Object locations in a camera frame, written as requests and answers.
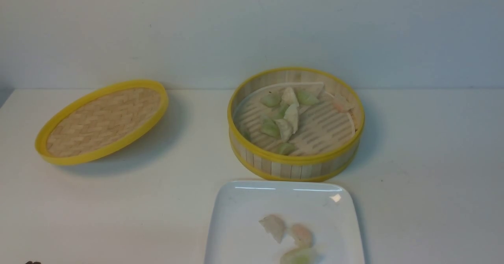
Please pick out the yellow rimmed woven steamer lid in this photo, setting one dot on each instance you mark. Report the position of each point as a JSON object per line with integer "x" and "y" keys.
{"x": 102, "y": 122}

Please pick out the green dumpling back right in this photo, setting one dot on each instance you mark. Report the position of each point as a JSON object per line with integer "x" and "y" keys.
{"x": 306, "y": 98}

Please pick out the pink dumpling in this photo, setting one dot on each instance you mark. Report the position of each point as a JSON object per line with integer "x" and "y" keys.
{"x": 302, "y": 236}

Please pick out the green dumpling centre left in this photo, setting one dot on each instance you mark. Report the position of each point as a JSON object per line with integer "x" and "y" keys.
{"x": 270, "y": 128}

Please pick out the green dumpling front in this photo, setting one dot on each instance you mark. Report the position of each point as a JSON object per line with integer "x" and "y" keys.
{"x": 285, "y": 149}

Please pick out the white dumpling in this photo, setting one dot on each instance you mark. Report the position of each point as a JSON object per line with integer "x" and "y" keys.
{"x": 289, "y": 96}
{"x": 275, "y": 226}
{"x": 292, "y": 116}
{"x": 285, "y": 129}

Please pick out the white square ceramic plate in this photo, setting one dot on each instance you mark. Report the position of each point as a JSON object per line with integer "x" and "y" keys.
{"x": 236, "y": 237}

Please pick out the yellow rimmed bamboo steamer basket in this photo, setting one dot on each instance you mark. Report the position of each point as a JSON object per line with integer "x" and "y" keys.
{"x": 328, "y": 134}

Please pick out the green steamed dumpling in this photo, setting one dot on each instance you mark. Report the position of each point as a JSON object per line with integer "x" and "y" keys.
{"x": 307, "y": 255}

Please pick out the green dumpling back left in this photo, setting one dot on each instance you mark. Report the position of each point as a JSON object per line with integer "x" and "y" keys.
{"x": 271, "y": 99}

